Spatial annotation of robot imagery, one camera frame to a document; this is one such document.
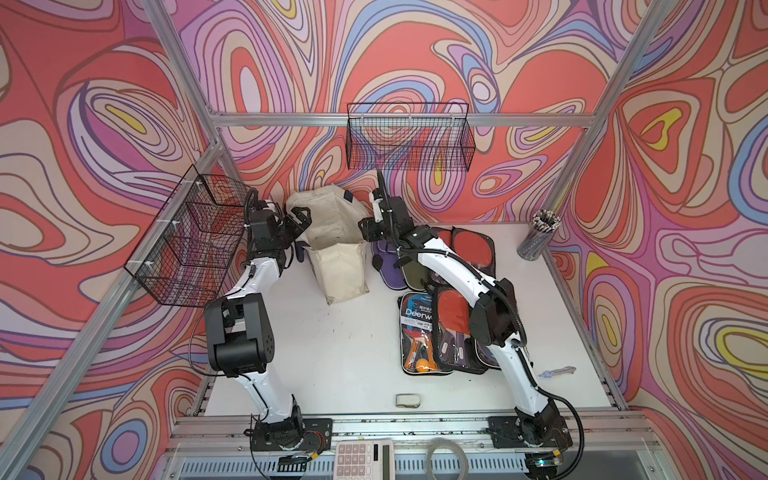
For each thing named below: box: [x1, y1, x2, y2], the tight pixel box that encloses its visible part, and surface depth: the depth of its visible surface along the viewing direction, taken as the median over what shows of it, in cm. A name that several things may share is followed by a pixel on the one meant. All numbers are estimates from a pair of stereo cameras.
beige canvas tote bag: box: [286, 184, 370, 305], surface depth 99 cm
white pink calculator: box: [333, 439, 396, 480], surface depth 70 cm
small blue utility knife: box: [538, 366, 577, 378], surface depth 84 cm
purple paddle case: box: [371, 240, 408, 290], surface depth 106 cm
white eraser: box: [395, 394, 421, 409], surface depth 79 cm
